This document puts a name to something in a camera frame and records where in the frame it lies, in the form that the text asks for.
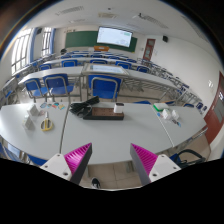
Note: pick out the blue chair far left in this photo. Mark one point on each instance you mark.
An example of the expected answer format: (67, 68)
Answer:
(35, 89)

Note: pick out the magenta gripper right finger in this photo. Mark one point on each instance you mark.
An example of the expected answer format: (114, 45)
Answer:
(151, 167)

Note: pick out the black shoe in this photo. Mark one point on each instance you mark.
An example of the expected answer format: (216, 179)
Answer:
(95, 183)

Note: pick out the black chair lower right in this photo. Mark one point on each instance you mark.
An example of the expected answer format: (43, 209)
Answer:
(187, 157)

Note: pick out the green white box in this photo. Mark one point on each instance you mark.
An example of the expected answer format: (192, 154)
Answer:
(160, 106)

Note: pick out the red brown door right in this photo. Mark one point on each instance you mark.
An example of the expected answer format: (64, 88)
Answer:
(215, 115)

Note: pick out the projector screen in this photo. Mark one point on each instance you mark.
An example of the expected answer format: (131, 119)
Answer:
(114, 36)

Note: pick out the blue chair left centre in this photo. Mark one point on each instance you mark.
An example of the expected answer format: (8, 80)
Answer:
(58, 84)

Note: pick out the white small box right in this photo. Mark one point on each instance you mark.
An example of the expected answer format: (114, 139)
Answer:
(166, 114)

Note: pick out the dark brown power strip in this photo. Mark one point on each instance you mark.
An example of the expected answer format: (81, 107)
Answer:
(96, 113)

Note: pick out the colourful cards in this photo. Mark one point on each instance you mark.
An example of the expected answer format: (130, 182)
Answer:
(55, 105)

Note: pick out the white box left front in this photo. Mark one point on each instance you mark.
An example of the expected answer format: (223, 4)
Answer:
(27, 123)

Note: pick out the green chalkboard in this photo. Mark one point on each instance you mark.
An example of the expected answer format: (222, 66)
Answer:
(89, 39)

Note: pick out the red brown door rear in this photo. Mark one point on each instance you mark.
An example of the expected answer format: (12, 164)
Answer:
(149, 49)

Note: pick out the window left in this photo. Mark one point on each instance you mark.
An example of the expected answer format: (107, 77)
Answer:
(19, 54)

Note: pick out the second row desk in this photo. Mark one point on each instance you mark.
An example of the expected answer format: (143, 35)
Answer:
(88, 69)

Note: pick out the white charger plug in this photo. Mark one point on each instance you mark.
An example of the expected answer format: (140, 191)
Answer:
(118, 108)

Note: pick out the blue chair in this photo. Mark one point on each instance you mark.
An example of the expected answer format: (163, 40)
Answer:
(106, 87)
(35, 89)
(58, 84)

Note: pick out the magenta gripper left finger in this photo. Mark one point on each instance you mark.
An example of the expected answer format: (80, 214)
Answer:
(70, 166)

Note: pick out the red brown door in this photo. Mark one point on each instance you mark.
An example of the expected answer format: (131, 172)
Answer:
(149, 49)
(215, 115)

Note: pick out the white box left rear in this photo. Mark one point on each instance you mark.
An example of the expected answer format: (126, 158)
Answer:
(32, 110)

